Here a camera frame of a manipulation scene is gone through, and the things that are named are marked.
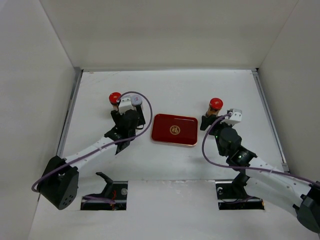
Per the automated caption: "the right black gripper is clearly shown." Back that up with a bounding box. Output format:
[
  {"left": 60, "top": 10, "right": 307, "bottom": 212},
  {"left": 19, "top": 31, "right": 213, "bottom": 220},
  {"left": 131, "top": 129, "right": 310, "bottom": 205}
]
[{"left": 200, "top": 114, "right": 234, "bottom": 156}]

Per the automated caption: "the dark sauce jar red lid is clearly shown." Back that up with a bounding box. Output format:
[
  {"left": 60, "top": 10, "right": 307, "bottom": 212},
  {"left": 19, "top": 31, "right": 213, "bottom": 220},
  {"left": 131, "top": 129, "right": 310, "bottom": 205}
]
[{"left": 108, "top": 92, "right": 121, "bottom": 111}]

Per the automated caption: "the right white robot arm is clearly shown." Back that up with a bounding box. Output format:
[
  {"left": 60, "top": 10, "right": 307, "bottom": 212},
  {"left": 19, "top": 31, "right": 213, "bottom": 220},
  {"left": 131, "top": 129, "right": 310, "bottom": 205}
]
[{"left": 200, "top": 112, "right": 320, "bottom": 234}]

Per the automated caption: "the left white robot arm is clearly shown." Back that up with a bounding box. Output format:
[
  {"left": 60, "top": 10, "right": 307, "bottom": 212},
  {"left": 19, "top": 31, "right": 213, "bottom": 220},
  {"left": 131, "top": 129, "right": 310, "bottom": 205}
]
[{"left": 32, "top": 107, "right": 146, "bottom": 210}]

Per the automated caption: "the small jar white lid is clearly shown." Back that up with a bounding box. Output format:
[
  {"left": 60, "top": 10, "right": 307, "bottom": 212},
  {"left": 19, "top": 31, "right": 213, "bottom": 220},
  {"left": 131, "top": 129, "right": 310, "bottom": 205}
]
[{"left": 130, "top": 94, "right": 143, "bottom": 112}]

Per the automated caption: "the chili sauce jar red lid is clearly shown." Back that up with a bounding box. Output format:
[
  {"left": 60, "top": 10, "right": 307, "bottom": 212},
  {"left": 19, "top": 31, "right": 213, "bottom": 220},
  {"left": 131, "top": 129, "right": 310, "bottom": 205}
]
[{"left": 205, "top": 97, "right": 224, "bottom": 117}]

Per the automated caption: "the red rectangular tray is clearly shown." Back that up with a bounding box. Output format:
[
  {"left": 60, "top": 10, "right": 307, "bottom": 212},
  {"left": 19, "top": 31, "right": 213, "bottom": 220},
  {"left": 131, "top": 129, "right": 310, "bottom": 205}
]
[{"left": 151, "top": 113, "right": 198, "bottom": 146}]

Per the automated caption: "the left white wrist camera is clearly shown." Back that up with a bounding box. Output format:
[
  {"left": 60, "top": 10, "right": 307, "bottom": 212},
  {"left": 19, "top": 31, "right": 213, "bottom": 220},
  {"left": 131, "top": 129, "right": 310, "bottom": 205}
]
[{"left": 118, "top": 95, "right": 134, "bottom": 115}]

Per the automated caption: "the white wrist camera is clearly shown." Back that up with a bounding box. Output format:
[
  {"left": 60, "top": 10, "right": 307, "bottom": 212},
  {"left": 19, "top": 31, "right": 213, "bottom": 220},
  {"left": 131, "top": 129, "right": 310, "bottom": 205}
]
[
  {"left": 118, "top": 95, "right": 134, "bottom": 115},
  {"left": 221, "top": 108, "right": 243, "bottom": 126}
]

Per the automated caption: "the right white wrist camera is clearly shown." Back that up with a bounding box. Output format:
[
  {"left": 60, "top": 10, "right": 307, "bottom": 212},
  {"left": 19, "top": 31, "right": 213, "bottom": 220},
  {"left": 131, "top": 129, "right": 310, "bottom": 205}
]
[{"left": 221, "top": 108, "right": 243, "bottom": 126}]

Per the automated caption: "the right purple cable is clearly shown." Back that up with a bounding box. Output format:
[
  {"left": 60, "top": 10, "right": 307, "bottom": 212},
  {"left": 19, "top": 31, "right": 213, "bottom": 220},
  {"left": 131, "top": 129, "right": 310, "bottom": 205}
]
[{"left": 201, "top": 113, "right": 320, "bottom": 188}]

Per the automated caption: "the purple cable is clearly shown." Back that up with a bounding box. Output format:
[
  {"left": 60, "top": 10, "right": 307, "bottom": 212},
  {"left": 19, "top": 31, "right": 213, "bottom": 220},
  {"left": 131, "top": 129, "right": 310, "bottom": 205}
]
[
  {"left": 31, "top": 90, "right": 153, "bottom": 193},
  {"left": 201, "top": 113, "right": 320, "bottom": 188}
]

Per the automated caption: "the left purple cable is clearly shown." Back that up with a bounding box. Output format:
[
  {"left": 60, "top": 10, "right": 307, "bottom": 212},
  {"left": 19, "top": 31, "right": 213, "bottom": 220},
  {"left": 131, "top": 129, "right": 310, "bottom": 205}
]
[{"left": 31, "top": 90, "right": 153, "bottom": 193}]

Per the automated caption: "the right aluminium rail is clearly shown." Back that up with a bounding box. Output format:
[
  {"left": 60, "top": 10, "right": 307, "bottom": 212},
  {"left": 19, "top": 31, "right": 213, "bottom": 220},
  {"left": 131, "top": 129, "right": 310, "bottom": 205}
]
[{"left": 251, "top": 68, "right": 291, "bottom": 173}]

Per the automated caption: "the aluminium rail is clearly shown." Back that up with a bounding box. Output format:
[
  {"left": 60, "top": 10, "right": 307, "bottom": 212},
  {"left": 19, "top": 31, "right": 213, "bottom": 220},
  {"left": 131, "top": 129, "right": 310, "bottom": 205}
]
[
  {"left": 52, "top": 67, "right": 84, "bottom": 159},
  {"left": 251, "top": 68, "right": 291, "bottom": 173}
]

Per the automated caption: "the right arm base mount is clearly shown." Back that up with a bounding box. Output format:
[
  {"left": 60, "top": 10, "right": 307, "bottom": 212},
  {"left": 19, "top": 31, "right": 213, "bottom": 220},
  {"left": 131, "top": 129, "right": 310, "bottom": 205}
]
[{"left": 215, "top": 173, "right": 265, "bottom": 211}]

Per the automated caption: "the left aluminium rail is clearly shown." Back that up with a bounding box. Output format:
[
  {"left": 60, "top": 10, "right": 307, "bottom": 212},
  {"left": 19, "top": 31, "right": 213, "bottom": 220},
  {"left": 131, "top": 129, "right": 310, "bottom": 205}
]
[{"left": 52, "top": 67, "right": 84, "bottom": 159}]

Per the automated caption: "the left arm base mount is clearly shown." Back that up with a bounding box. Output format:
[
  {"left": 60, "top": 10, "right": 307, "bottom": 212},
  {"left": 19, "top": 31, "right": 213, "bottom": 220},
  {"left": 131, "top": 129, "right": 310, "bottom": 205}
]
[{"left": 80, "top": 172, "right": 129, "bottom": 211}]

